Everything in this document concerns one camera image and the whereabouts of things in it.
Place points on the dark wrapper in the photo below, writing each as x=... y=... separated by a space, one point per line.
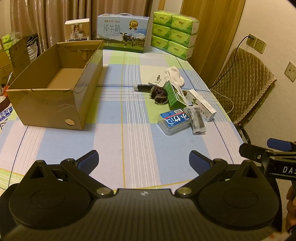
x=159 y=95

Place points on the black lighter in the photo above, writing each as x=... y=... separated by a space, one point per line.
x=144 y=87

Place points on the white product box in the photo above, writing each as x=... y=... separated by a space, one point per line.
x=77 y=30

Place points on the tall brown carton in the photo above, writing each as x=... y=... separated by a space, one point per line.
x=18 y=55

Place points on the small green tissue packs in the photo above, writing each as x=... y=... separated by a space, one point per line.
x=8 y=41

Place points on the bowl set box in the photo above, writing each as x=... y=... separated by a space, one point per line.
x=32 y=46

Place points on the round-hole wall socket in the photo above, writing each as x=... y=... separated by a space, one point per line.
x=291 y=71

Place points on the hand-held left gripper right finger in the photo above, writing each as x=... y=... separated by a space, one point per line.
x=198 y=160

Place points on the green spray box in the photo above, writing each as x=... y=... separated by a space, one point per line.
x=173 y=95

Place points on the beige curtain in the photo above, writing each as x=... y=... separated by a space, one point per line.
x=46 y=14

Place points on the empty wall socket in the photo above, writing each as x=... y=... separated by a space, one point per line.
x=260 y=45

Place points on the person's right hand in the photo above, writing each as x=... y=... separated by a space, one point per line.
x=292 y=197

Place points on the blue milk gift box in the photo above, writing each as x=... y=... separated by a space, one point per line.
x=115 y=30

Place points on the cardboard box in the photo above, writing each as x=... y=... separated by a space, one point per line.
x=46 y=109

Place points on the chair with quilted cover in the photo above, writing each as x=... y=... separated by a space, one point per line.
x=245 y=76

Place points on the wall socket with plug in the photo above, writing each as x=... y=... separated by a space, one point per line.
x=251 y=41

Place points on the yellow curtain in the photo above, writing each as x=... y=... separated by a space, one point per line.
x=215 y=34

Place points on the low brown carton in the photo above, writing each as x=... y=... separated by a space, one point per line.
x=4 y=67

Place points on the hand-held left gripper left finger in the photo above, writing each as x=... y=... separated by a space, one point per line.
x=89 y=160

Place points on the stack of green tissue packs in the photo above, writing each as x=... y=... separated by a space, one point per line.
x=175 y=34

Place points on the clear plastic packet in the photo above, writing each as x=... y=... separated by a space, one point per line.
x=196 y=120

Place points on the white power adapter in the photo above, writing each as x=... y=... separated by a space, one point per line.
x=157 y=80

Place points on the blue white milk carton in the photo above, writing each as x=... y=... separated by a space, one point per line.
x=7 y=114

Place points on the blue-label clear plastic box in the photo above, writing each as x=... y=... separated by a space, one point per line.
x=173 y=120

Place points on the checked tablecloth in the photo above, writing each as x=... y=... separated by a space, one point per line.
x=129 y=115

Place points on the white medicine box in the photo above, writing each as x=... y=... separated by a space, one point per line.
x=203 y=105

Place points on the white knitted sock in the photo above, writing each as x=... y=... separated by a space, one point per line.
x=174 y=75

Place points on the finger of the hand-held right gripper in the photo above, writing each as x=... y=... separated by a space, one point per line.
x=278 y=144
x=251 y=150

